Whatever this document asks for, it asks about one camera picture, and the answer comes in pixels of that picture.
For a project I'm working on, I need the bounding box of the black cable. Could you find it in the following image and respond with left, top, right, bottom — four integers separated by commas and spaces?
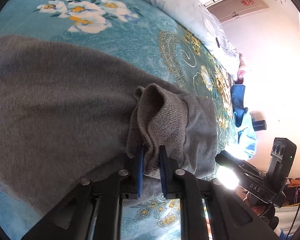
286, 200, 300, 238

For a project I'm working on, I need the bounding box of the orange and blue cloth heap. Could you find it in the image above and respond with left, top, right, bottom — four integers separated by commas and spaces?
284, 177, 300, 207

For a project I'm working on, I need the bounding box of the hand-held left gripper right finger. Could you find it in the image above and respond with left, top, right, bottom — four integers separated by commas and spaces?
158, 144, 280, 240

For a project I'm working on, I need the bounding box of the black tower appliance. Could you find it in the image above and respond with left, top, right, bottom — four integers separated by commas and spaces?
252, 120, 267, 132

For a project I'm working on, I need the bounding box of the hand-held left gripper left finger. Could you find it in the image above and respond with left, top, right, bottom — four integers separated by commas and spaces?
21, 145, 144, 240

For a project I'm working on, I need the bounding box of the person's right hand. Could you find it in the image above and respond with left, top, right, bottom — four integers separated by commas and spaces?
244, 191, 279, 230

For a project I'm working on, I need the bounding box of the grey daisy print duvet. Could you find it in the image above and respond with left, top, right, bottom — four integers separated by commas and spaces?
95, 0, 242, 80

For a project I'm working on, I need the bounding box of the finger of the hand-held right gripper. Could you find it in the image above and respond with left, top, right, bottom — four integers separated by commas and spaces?
214, 150, 264, 180

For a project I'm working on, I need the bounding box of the pink quilted blanket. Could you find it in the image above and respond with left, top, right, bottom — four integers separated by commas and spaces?
236, 52, 250, 84

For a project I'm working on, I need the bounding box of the teal floral plush blanket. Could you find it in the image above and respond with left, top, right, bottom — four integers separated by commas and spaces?
0, 0, 240, 240

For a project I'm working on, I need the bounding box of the blue fleece jacket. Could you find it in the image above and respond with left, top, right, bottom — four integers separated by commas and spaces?
230, 84, 258, 160

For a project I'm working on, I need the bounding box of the grey sweatshirt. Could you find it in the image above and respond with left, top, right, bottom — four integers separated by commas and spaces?
0, 32, 219, 220

